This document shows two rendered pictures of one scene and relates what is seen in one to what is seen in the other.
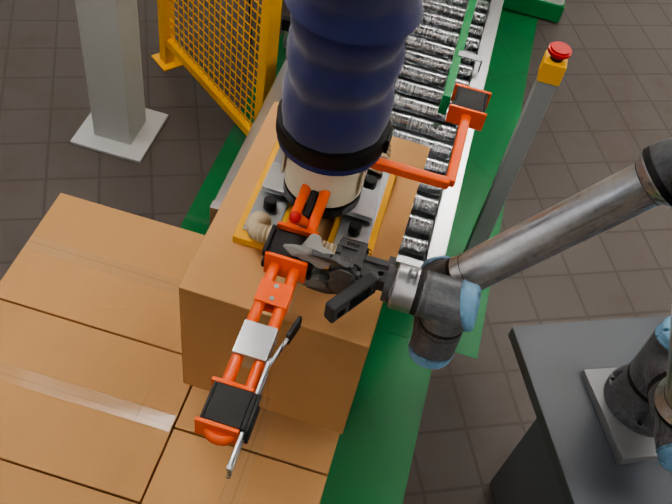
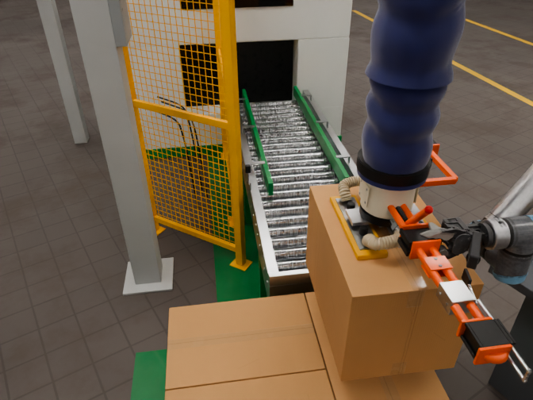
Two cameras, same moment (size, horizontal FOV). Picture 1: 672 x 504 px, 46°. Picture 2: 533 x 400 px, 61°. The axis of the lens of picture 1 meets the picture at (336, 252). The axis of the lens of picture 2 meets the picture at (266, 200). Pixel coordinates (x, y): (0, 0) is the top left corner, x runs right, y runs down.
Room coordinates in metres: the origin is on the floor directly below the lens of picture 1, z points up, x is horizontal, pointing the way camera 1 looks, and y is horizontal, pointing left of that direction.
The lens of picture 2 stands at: (0.06, 0.74, 2.01)
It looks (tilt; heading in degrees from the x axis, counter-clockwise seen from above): 34 degrees down; 347
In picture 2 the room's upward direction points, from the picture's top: 1 degrees counter-clockwise
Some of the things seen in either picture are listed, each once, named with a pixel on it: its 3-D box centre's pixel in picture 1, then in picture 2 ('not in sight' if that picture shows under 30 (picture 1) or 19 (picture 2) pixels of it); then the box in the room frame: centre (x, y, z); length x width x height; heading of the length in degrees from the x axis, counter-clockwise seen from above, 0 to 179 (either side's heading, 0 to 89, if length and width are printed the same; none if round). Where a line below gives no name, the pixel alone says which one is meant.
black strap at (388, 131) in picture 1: (334, 123); (393, 163); (1.18, 0.06, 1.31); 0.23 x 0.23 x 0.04
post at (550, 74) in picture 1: (505, 175); not in sight; (2.00, -0.51, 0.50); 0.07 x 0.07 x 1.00; 84
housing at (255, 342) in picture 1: (254, 346); (455, 297); (0.72, 0.10, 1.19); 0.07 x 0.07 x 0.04; 84
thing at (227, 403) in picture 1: (225, 410); (482, 340); (0.59, 0.12, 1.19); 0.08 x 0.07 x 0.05; 174
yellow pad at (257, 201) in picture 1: (279, 184); (356, 221); (1.20, 0.15, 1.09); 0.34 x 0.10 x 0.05; 174
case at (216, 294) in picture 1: (307, 264); (377, 270); (1.17, 0.06, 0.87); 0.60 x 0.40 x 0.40; 173
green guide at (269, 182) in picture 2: not in sight; (249, 132); (3.02, 0.16, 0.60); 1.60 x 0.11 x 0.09; 174
